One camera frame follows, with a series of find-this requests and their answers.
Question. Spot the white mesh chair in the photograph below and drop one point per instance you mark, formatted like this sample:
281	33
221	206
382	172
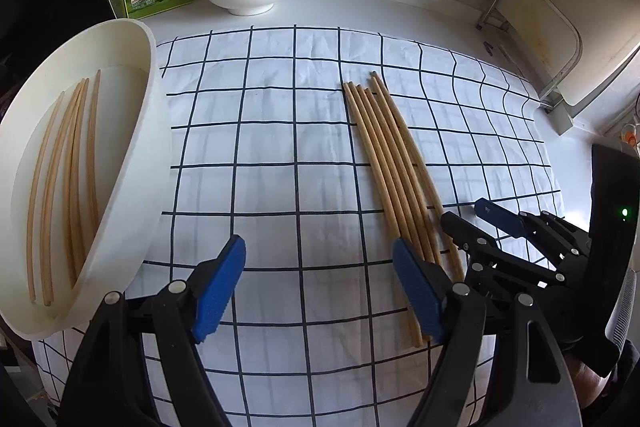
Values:
622	322

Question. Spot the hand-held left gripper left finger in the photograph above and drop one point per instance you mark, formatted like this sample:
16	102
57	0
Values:
220	287

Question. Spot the person's right hand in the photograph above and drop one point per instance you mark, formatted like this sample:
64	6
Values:
589	379

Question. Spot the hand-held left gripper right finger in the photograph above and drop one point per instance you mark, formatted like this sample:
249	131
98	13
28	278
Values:
417	292

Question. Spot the bundle of wooden chopsticks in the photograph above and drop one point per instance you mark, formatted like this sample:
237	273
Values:
370	157

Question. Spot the white black-checked cloth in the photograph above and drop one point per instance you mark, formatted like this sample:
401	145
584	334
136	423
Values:
280	147

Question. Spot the small metal hook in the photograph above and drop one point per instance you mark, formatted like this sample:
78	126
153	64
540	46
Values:
492	47

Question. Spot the white round basin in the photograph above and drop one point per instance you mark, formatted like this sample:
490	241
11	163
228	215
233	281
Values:
127	117

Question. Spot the wooden chopstick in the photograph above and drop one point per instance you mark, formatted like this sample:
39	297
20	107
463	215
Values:
91	167
379	157
32	257
80	227
386	157
71	232
46	267
409	157
394	157

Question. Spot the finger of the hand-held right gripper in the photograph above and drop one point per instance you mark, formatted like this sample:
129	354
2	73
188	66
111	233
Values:
465	237
500	218

